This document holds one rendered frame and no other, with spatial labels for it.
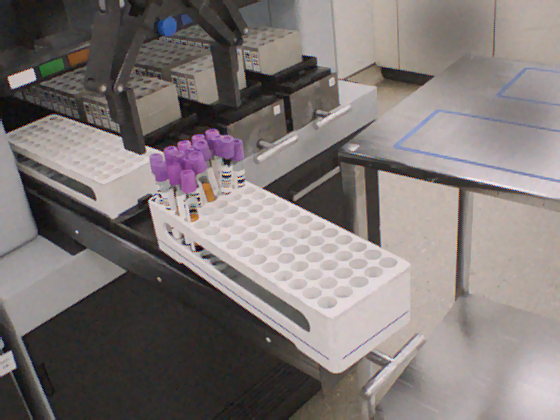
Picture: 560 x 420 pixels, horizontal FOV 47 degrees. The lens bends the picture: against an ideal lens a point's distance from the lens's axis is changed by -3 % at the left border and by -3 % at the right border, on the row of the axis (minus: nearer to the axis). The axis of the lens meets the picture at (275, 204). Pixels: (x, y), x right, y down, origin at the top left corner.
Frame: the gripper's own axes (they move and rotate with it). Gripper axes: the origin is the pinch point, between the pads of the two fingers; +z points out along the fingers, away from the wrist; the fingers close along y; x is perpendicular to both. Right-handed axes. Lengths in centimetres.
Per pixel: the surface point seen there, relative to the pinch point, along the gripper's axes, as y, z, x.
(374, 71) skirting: 229, 93, 140
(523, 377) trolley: 50, 68, -21
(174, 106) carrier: 20.2, 12.2, 29.3
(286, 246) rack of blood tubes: -2.6, 9.2, -15.9
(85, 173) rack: -4.0, 10.0, 17.8
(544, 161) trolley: 35.2, 14.1, -26.1
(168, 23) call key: 20.4, -1.9, 27.2
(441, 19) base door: 230, 60, 101
